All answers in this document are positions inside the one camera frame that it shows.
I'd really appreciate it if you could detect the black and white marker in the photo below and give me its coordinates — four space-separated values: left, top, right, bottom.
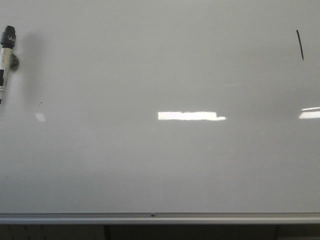
0 25 16 103

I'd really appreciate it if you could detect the aluminium whiteboard frame rail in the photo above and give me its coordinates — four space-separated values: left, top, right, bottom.
0 212 320 225

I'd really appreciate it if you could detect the white whiteboard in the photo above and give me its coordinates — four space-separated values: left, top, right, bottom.
0 0 320 213

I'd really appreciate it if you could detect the perforated metal panel below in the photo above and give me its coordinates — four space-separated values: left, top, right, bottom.
0 224 105 240

